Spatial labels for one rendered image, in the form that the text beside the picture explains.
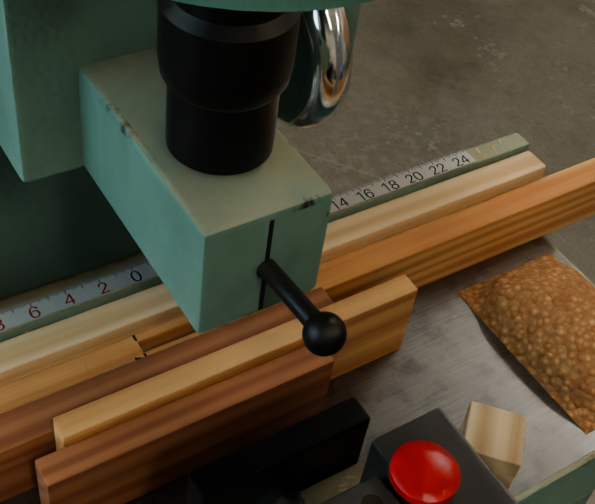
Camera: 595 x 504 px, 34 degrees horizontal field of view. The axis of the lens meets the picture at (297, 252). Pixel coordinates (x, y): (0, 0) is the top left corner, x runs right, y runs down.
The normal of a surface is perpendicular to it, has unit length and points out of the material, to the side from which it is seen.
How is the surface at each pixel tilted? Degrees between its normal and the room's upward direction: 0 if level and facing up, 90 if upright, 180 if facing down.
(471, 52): 0
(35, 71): 90
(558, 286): 15
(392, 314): 90
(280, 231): 90
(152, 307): 0
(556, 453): 0
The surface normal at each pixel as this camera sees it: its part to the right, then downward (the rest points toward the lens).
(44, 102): 0.53, 0.65
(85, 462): 0.11, -0.69
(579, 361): -0.24, -0.33
